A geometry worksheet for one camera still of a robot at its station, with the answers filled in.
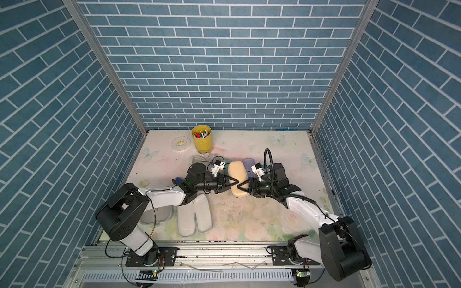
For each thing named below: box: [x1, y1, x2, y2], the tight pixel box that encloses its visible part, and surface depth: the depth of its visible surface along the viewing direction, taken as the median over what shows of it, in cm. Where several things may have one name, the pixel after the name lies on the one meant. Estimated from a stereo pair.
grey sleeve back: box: [192, 153, 221, 171], surface depth 107 cm
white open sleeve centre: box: [177, 193, 213, 237], surface depth 85 cm
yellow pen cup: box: [191, 124, 214, 155], surface depth 104 cm
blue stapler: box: [171, 176, 185, 185], surface depth 96 cm
